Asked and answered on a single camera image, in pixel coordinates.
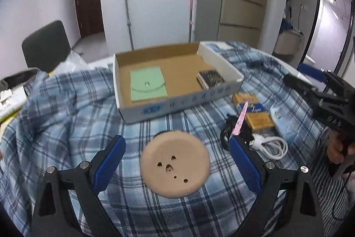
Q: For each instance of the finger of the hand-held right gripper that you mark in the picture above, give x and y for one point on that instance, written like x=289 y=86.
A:
x=310 y=72
x=296 y=83

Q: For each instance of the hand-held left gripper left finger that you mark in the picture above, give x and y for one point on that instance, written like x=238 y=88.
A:
x=108 y=162

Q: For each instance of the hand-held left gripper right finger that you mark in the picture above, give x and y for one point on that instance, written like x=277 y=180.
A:
x=244 y=167

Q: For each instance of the round tan powder puff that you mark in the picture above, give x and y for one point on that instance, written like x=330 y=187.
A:
x=174 y=153

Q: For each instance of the cardboard box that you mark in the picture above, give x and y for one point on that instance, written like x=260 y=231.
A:
x=180 y=70

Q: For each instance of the person's right hand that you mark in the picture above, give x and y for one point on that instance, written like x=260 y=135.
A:
x=334 y=149

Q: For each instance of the beige storage bin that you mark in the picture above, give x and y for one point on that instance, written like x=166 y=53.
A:
x=288 y=44

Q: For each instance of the light blue mask packet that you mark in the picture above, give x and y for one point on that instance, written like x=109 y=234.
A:
x=284 y=121

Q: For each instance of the pink nail file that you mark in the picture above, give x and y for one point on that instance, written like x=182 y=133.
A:
x=239 y=121

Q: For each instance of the plain yellow pack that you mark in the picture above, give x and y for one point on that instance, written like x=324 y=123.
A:
x=259 y=121

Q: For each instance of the yellow pack with blue label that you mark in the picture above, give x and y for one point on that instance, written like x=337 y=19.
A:
x=249 y=101

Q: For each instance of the blue plaid cloth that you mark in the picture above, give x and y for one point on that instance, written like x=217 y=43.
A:
x=69 y=120

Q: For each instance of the person's striped shirt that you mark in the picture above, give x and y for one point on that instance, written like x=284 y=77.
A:
x=324 y=198

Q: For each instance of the small black patterned box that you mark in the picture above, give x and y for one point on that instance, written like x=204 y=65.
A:
x=210 y=79

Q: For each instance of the green square pouch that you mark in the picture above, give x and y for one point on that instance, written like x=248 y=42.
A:
x=148 y=83

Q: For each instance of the clear plastic bag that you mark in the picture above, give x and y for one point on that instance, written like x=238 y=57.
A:
x=72 y=62

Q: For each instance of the yellow paper packet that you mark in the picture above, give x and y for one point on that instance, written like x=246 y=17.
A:
x=9 y=116

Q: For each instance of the white paper box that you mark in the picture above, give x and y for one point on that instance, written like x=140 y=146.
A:
x=11 y=99

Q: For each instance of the grey bag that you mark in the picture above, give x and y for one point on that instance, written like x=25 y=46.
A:
x=19 y=76

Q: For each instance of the black office chair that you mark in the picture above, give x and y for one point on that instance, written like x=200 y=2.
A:
x=47 y=45

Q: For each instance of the dark brown door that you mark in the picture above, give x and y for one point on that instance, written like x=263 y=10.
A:
x=88 y=1

